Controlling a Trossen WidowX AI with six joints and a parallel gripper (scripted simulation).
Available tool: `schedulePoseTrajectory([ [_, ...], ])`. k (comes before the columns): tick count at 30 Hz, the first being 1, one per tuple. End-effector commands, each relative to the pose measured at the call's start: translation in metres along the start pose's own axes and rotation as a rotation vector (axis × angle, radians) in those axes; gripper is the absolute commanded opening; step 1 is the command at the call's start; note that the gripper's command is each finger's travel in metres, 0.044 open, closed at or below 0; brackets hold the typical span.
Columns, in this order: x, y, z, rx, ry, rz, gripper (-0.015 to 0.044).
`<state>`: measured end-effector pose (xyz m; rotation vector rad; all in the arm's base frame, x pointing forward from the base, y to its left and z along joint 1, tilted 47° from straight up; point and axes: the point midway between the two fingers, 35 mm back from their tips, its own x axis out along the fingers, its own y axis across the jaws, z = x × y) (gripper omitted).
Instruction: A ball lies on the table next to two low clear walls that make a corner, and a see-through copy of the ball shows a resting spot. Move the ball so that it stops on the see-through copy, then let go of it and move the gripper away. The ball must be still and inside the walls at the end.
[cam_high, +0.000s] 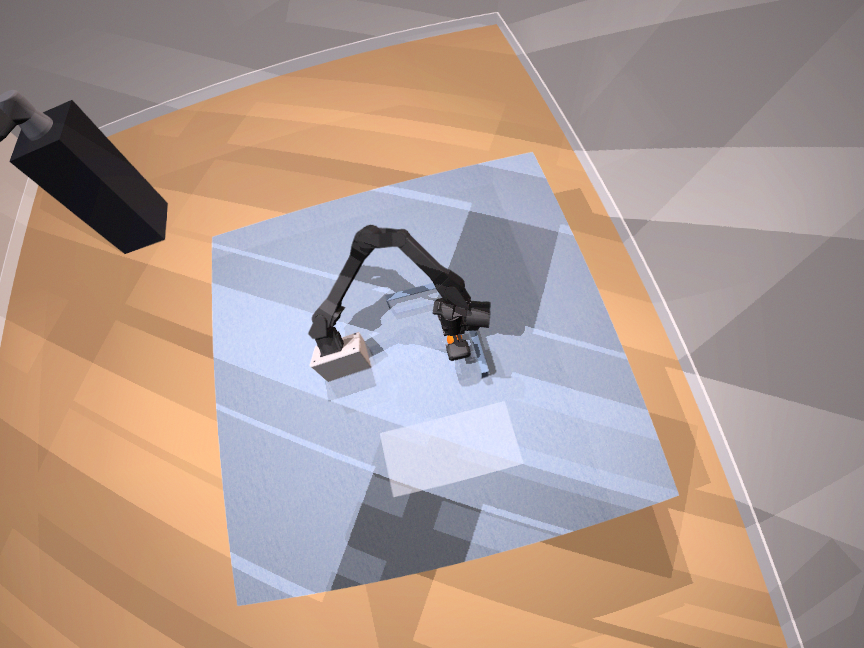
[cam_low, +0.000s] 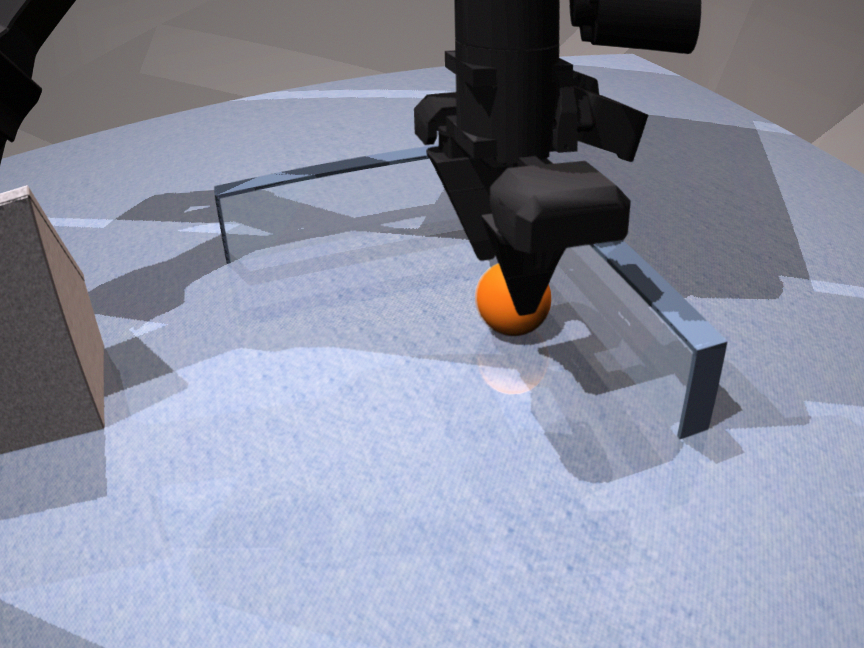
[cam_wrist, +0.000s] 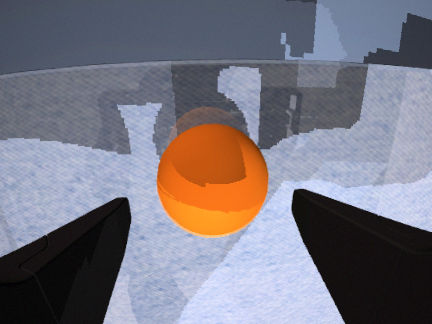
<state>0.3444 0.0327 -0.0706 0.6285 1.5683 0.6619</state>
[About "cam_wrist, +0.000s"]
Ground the clear l-shaped low wall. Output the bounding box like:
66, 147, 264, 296
0, 59, 432, 78

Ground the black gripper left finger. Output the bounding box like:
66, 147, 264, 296
0, 198, 132, 324

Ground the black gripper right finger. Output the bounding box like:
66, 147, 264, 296
291, 189, 432, 324

